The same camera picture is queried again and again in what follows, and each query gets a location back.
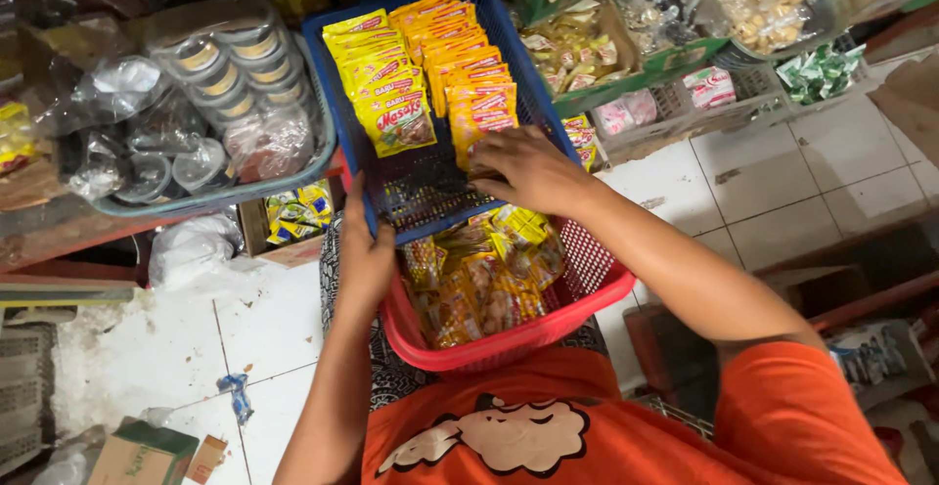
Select dark wooden bench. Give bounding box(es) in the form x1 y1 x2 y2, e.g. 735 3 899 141
622 214 939 398

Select green cardboard tray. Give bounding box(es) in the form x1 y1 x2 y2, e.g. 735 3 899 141
514 0 729 118

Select white plastic bag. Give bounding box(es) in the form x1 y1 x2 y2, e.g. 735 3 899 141
148 214 246 289

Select metal wire rack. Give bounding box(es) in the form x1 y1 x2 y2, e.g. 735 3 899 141
637 394 717 442

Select clear plastic cups bundle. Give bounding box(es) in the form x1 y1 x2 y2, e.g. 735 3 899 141
112 136 230 205

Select yellow snack packets bundle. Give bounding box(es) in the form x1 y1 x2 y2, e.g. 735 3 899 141
0 100 39 175

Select white pink packet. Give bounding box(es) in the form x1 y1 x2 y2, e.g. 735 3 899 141
681 66 738 110

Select person's left hand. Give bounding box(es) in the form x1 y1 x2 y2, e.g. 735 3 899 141
339 172 398 311

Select row of orange seasoning packets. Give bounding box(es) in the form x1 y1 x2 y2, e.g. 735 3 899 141
387 0 519 115

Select pink sachets bundle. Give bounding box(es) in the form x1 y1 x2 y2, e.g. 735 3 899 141
592 89 659 136

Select hanging yellow red sachets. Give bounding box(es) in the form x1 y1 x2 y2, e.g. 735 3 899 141
560 112 600 174

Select heap of yellowish candy packets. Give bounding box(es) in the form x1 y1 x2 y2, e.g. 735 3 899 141
519 7 626 96

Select row of yellow seasoning packets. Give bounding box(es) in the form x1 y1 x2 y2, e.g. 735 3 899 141
323 8 439 159

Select blue plastic mesh basket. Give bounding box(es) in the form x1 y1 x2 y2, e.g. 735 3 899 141
301 0 584 247

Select grey-blue plastic basket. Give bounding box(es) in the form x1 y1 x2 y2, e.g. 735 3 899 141
91 30 338 219

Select blue plastic wrapper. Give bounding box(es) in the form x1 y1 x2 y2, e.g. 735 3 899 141
217 373 255 426

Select clear bag of dark snacks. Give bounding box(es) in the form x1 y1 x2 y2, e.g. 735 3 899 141
607 0 701 55

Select heap of mixed seasoning packets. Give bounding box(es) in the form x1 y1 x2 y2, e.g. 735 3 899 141
400 205 566 350

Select brown cardboard box green flap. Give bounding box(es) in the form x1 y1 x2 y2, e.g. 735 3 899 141
87 419 201 485

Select brown cardboard sheet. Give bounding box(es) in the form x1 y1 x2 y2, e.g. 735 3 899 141
868 51 939 150

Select red plastic mesh basket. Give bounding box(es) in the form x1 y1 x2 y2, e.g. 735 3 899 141
378 214 638 375

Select white plastic mesh basket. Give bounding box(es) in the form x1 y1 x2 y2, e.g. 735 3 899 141
589 48 870 168

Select person's right hand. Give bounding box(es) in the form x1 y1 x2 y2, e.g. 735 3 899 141
467 127 600 217

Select blue white printed packet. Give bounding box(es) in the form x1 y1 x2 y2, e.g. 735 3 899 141
827 322 914 400

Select wooden shelf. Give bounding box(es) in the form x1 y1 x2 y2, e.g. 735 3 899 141
0 192 184 309

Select bag of round lidded containers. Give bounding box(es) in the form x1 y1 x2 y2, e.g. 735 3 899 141
145 0 311 128

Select orange printed t-shirt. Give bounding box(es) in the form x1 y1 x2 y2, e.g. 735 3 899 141
359 340 911 485

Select heap of green white sachets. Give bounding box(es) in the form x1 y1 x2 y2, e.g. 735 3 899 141
775 43 868 106

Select single orange seasoning sachet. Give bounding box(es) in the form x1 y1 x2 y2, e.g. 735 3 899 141
449 107 519 176

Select pinkish filled plastic bag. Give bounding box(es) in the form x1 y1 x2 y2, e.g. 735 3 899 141
223 110 316 182

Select grey plastic crate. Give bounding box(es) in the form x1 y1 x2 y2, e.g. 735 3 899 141
0 322 59 475

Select torn cardboard piece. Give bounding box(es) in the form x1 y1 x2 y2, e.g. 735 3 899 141
184 434 229 485

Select cardboard box of green-yellow packets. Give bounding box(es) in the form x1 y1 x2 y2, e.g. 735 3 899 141
238 179 346 267

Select crumpled clear plastic bag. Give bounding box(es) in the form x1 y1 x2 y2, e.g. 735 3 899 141
69 56 171 130

